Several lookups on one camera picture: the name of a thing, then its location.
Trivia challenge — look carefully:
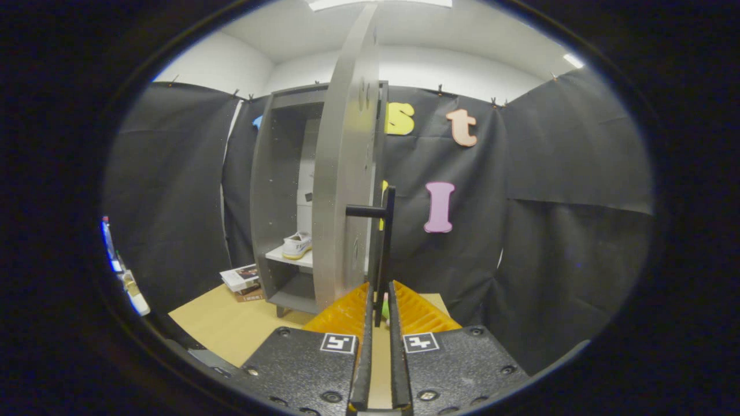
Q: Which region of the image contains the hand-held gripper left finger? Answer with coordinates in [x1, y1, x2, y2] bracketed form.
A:
[238, 281, 375, 416]

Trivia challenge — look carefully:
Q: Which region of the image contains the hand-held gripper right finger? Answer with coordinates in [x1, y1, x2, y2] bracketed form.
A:
[387, 280, 531, 416]

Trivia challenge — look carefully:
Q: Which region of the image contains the white canvas shoe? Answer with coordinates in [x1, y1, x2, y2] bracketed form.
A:
[282, 232, 313, 260]

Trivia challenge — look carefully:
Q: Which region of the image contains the beige shoe cabinet door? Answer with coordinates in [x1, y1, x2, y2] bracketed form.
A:
[311, 2, 397, 328]

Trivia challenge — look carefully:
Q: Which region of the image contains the grey shoe cabinet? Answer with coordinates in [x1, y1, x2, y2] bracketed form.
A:
[250, 81, 389, 318]

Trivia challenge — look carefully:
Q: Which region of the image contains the white booklet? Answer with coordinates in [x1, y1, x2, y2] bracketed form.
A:
[220, 264, 261, 292]

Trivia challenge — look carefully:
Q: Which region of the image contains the white yellow bottle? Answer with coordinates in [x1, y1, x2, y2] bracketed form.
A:
[119, 269, 152, 317]

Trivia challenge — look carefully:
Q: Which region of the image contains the black backdrop cloth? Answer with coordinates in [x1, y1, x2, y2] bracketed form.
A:
[103, 68, 655, 376]

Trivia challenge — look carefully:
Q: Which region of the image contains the blue white object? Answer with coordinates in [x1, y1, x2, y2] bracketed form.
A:
[101, 217, 123, 273]

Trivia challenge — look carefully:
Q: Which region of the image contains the long ceiling light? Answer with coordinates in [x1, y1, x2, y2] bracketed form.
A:
[306, 0, 453, 12]

